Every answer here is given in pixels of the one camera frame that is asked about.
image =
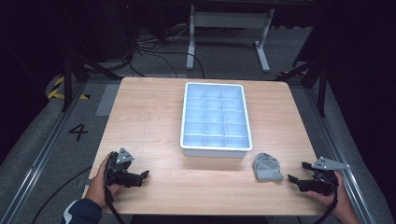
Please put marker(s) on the black tripod stand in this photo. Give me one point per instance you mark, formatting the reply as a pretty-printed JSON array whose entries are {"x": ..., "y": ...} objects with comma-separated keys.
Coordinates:
[
  {"x": 314, "y": 77},
  {"x": 74, "y": 74}
]

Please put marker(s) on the person's right hand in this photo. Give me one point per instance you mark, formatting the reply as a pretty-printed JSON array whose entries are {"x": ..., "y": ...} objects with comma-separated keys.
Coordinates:
[{"x": 341, "y": 202}]

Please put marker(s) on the grey cloth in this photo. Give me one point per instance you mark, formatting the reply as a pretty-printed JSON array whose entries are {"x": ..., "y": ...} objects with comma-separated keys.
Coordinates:
[{"x": 267, "y": 167}]

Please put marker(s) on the aluminium floor rail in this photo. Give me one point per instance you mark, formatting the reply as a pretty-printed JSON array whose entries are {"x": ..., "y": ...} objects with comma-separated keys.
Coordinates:
[
  {"x": 339, "y": 146},
  {"x": 40, "y": 155}
]

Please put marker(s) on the person's left hand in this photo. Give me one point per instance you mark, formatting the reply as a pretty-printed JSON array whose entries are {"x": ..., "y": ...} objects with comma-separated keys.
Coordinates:
[{"x": 97, "y": 186}]

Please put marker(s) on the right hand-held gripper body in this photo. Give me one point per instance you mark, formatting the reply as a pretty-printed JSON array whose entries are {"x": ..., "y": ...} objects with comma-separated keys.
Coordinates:
[{"x": 323, "y": 179}]

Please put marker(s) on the white compartment tray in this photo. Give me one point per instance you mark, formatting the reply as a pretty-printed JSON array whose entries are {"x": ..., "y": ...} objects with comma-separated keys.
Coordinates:
[{"x": 215, "y": 119}]

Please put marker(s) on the grey metal stand frame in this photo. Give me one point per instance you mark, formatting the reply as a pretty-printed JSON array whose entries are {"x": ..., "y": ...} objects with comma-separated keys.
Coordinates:
[{"x": 230, "y": 20}]

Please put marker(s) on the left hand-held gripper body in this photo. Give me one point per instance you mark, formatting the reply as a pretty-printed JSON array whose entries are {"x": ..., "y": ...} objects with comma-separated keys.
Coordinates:
[{"x": 120, "y": 168}]

